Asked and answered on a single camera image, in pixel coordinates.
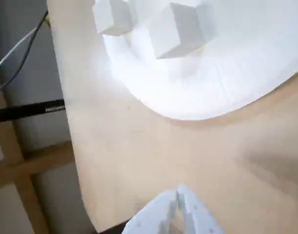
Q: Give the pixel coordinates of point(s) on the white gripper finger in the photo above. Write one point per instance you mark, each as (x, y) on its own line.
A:
(154, 214)
(200, 217)

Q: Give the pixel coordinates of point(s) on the white cube block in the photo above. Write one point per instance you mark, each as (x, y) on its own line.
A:
(173, 31)
(110, 14)

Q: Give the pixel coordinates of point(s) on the white paper plate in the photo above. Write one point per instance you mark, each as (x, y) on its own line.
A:
(212, 80)

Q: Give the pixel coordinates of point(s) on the black bar with print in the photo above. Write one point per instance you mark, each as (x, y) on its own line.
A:
(22, 111)

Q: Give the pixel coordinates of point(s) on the wooden partition frame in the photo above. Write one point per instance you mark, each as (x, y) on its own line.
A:
(17, 168)

